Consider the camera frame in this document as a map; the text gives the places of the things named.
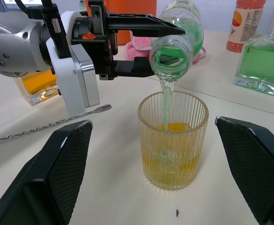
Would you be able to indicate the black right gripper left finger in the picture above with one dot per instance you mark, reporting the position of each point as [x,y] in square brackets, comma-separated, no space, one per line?
[45,178]

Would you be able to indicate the square bottle with green liquid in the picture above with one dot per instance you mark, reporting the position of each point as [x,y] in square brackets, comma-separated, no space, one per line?
[261,63]

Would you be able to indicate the pink fluffy cloth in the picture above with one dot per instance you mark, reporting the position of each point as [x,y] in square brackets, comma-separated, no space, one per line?
[136,47]

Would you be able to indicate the long twisted metal bar spoon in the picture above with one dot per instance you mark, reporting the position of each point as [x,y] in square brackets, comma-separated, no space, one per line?
[45,127]

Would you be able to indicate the labelled bottle with pink-orange juice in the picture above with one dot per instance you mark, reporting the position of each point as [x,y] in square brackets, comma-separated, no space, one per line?
[244,25]

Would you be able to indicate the ribbed clear drinking glass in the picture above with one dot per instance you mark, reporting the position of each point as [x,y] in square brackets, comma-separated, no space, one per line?
[174,150]

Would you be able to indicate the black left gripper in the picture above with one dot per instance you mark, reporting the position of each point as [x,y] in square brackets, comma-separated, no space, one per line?
[97,37]

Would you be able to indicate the orange cylindrical container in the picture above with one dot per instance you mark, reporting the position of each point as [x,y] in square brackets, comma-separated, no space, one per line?
[127,7]

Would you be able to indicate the round bottle with green juice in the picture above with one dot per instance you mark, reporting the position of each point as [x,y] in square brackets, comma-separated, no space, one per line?
[194,25]

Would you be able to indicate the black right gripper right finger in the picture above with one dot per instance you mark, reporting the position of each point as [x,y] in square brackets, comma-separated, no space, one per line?
[256,164]

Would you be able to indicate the square bottle with orange liquid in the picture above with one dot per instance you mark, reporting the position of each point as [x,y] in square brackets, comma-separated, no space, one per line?
[37,86]

